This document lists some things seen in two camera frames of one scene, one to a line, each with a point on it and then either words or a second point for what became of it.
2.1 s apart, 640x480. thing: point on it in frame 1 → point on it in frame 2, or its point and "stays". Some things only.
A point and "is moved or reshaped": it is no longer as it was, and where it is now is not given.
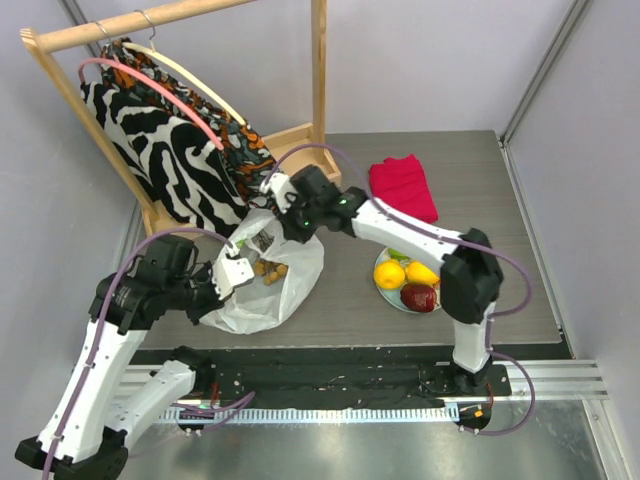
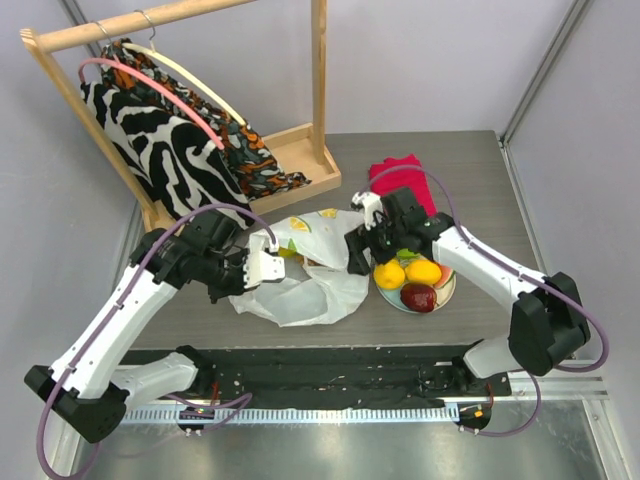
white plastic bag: [284, 269] is moved or reshaped
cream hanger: [156, 53] stays
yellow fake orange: [389, 275] stays
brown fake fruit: [270, 272] is moved or reshaped
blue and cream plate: [392, 297] stays
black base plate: [341, 377] stays
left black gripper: [213, 303] → [236, 289]
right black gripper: [291, 226] → [364, 245]
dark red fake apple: [418, 297] stays
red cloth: [401, 182] stays
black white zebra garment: [179, 163] stays
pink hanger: [155, 88] stays
